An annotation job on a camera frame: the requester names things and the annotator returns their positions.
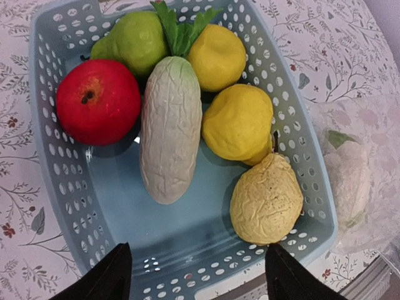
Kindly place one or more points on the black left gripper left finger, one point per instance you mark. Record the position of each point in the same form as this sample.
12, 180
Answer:
108, 279

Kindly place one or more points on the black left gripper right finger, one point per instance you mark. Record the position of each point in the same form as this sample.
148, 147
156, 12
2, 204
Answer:
288, 279

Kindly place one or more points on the clear zip top bag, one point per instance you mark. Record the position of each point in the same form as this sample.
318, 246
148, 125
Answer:
359, 139

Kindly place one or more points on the white radish toy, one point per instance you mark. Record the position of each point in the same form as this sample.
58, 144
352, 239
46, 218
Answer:
172, 111

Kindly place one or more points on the red apple toy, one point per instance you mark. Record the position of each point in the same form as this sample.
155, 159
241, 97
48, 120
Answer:
98, 102

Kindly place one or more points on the yellow lemon toy top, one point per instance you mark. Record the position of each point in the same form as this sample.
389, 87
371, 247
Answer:
218, 58

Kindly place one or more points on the yellow lemon toy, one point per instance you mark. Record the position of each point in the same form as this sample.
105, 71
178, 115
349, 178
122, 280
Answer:
218, 58
237, 124

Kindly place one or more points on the pale yellow round toy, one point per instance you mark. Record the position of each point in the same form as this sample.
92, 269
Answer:
266, 202

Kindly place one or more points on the blue plastic basket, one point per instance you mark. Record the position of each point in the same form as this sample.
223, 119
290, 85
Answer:
97, 193

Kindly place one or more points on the yellow lemon toy middle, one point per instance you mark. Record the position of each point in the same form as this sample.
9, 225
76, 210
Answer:
237, 124

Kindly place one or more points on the floral pattern table mat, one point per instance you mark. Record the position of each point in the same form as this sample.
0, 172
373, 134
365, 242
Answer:
336, 52

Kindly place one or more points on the front aluminium rail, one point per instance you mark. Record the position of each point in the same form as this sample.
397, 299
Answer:
364, 275

